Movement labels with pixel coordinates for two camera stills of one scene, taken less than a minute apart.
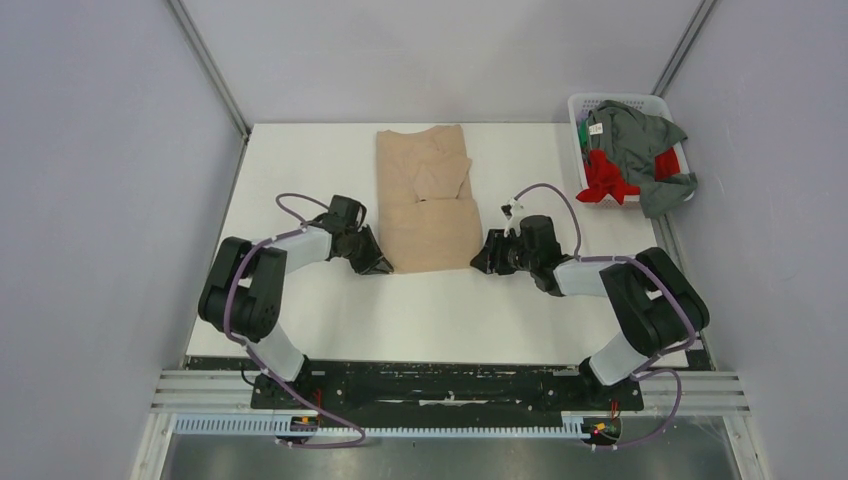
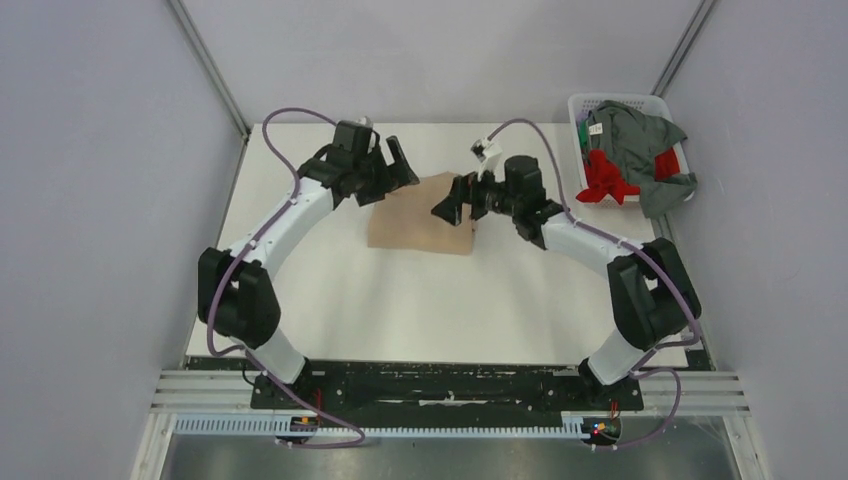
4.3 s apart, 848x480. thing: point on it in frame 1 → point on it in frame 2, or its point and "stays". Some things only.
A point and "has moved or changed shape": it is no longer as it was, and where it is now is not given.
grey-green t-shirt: (633, 139) stays
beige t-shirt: (427, 219) has moved or changed shape
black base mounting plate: (440, 388) stays
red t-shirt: (604, 177) stays
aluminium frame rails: (688, 390) stays
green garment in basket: (583, 129) stays
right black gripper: (490, 259) → (466, 189)
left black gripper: (375, 262) → (393, 176)
